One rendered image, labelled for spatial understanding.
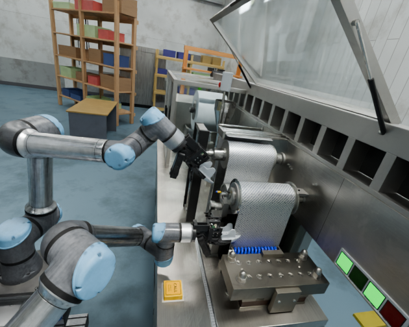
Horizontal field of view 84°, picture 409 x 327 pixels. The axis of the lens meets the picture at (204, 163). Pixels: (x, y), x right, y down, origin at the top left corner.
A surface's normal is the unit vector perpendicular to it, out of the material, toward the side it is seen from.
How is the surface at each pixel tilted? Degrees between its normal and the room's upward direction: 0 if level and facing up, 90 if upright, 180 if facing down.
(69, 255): 36
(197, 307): 0
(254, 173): 92
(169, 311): 0
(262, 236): 90
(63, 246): 30
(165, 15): 90
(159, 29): 90
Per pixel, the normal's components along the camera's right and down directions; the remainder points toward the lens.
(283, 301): 0.18, 0.42
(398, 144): -0.97, -0.07
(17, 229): 0.14, -0.85
